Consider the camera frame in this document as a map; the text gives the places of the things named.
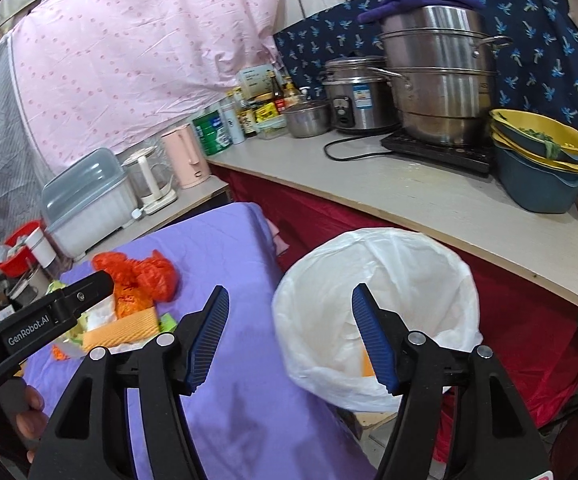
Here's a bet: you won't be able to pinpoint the pink electric kettle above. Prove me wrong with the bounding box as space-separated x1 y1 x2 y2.
162 124 211 188

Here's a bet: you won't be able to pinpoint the stacked steel steamer pot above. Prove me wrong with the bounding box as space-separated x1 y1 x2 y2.
376 4 512 146

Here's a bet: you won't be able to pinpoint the white glass kettle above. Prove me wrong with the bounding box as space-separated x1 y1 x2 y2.
121 146 177 216

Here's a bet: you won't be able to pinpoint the grey lidded dish rack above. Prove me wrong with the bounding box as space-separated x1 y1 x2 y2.
40 148 138 259

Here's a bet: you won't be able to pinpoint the black power cable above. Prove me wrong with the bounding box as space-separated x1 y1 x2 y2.
323 134 395 163

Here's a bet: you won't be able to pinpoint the dark soy sauce bottle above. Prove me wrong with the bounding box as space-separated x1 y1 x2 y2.
268 70 286 114

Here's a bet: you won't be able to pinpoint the clear food container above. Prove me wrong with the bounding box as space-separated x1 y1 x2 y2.
255 115 287 140

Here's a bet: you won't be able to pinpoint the yellow blue stacked basins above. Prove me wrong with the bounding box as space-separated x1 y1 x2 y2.
488 108 578 214

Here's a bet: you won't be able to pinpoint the purple towel on pot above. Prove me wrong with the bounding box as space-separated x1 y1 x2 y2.
357 0 485 24

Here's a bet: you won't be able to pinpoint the pink hanging sheet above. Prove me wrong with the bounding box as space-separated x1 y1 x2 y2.
11 0 280 172

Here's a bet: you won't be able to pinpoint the green tin can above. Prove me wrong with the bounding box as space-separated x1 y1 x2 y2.
192 110 232 156

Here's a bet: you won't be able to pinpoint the steel rice cooker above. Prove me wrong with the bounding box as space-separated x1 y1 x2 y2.
322 55 400 133

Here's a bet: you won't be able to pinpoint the yellow seasoning packet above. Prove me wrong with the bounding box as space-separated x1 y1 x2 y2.
254 101 280 122

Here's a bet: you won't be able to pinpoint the navy patterned cloth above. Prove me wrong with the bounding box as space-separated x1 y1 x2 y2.
274 0 578 130

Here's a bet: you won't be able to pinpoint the white box on counter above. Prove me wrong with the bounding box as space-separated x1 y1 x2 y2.
237 64 280 100

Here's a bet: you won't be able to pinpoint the small steel bowl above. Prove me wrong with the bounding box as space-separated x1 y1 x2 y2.
283 101 331 139

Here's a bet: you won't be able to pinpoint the orange snack wrapper bag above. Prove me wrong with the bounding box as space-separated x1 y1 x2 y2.
82 296 160 351

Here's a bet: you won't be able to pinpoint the white cup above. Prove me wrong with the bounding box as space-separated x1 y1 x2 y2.
25 228 57 269

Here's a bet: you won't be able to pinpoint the left hand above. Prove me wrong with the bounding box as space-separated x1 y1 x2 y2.
0 377 49 464

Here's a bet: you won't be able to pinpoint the white slim bottle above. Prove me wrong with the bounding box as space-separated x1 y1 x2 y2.
220 101 246 144

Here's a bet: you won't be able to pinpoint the red crumpled plastic bag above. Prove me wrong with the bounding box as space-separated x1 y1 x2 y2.
91 250 179 302

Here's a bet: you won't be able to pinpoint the white trash bag bin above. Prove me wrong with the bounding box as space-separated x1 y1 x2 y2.
272 228 483 413

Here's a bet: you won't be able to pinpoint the black induction cooktop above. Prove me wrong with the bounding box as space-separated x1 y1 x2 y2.
380 131 494 177

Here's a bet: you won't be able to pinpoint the red plastic basin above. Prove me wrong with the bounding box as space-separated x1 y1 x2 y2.
0 220 45 278

